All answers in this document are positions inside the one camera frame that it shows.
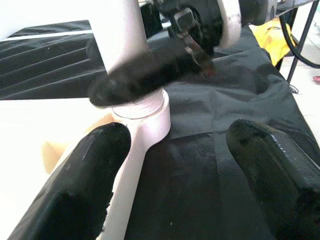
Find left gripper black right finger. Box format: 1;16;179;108
226;119;320;240

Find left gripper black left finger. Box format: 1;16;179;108
7;122;132;240

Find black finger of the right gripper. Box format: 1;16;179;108
88;44;213;108

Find white plastic table leg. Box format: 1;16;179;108
88;0;167;120

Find white plastic table top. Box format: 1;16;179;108
0;89;172;240

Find black cloth cover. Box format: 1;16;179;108
0;19;320;240

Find yellow object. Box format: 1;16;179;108
249;17;297;67

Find black stand bar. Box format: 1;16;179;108
286;0;320;83

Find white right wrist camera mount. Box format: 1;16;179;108
216;0;243;48

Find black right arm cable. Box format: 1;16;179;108
278;14;320;68

